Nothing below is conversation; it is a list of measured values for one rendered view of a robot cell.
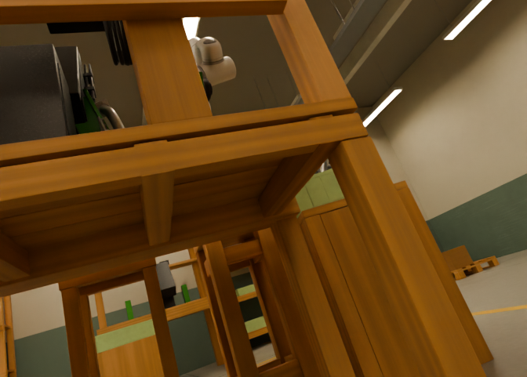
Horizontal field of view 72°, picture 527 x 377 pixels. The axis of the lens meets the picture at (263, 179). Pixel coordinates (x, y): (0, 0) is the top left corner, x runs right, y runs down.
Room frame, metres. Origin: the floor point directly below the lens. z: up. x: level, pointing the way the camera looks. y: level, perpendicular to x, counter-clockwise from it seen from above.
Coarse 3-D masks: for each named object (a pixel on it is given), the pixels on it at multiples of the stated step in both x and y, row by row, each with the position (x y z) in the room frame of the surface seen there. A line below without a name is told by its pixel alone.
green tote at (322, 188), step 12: (312, 180) 1.65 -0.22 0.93; (324, 180) 1.66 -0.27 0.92; (336, 180) 1.66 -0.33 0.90; (300, 192) 1.65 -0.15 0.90; (312, 192) 1.65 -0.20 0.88; (324, 192) 1.65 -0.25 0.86; (336, 192) 1.66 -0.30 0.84; (300, 204) 1.65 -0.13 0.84; (312, 204) 1.65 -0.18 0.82; (324, 204) 1.65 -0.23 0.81
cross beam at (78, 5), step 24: (0, 0) 0.54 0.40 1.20; (24, 0) 0.56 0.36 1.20; (48, 0) 0.57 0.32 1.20; (72, 0) 0.59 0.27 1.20; (96, 0) 0.61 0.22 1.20; (120, 0) 0.63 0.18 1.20; (144, 0) 0.65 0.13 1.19; (168, 0) 0.67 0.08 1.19; (192, 0) 0.69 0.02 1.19; (216, 0) 0.72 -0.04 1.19; (240, 0) 0.74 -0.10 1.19; (264, 0) 0.76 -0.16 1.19; (0, 24) 0.58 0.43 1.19
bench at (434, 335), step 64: (128, 128) 0.66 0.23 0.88; (192, 128) 0.71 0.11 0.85; (256, 128) 0.79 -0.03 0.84; (320, 128) 0.82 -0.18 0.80; (0, 192) 0.57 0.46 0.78; (64, 192) 0.62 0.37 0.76; (128, 192) 0.89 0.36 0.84; (192, 192) 1.05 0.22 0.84; (256, 192) 1.26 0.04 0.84; (384, 192) 0.86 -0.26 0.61; (0, 256) 0.83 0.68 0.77; (384, 256) 0.86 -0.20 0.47; (320, 320) 1.41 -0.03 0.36; (448, 320) 0.86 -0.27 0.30
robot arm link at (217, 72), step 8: (200, 64) 1.08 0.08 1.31; (208, 64) 1.06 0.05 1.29; (216, 64) 1.07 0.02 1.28; (224, 64) 1.09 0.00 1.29; (232, 64) 1.11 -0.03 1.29; (208, 72) 1.07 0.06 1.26; (216, 72) 1.09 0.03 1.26; (224, 72) 1.10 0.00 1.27; (232, 72) 1.12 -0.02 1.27; (216, 80) 1.11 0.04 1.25; (224, 80) 1.13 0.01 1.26
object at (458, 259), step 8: (456, 248) 5.95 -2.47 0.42; (464, 248) 6.00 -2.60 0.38; (448, 256) 5.89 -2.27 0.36; (456, 256) 5.92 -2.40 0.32; (464, 256) 5.98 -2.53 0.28; (448, 264) 5.96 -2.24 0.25; (456, 264) 5.89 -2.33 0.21; (464, 264) 5.95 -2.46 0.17; (472, 264) 6.00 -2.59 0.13; (496, 264) 6.10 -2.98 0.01; (456, 272) 5.87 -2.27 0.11; (464, 272) 6.69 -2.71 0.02; (472, 272) 6.12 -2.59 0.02; (456, 280) 5.94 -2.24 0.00
